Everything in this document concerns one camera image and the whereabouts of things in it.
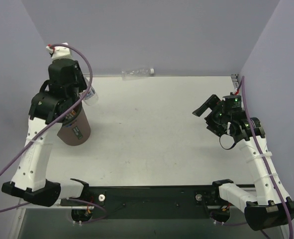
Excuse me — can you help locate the white label clear bottle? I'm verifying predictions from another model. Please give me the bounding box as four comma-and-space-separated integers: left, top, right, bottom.
80, 86, 98, 106

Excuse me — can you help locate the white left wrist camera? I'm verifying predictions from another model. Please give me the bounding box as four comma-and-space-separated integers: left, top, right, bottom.
46, 44, 73, 61

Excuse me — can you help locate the clear crushed plastic bottle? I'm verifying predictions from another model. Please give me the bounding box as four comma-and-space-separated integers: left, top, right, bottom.
121, 68, 155, 81

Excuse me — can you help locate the brown round bin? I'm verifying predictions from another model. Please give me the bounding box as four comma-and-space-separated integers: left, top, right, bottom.
57, 103, 91, 146

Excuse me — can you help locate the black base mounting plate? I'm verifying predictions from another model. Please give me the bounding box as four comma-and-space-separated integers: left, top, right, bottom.
68, 185, 230, 223

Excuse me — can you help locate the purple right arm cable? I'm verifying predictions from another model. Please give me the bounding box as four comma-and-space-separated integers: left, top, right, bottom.
222, 76, 294, 239

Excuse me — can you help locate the aluminium frame rail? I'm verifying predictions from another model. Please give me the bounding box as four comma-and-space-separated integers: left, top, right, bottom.
231, 74, 239, 92

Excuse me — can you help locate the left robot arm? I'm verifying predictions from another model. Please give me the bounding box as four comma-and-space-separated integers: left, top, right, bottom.
1, 59, 91, 207

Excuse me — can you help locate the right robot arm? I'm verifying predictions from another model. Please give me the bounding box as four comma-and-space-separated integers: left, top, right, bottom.
193, 95, 294, 231

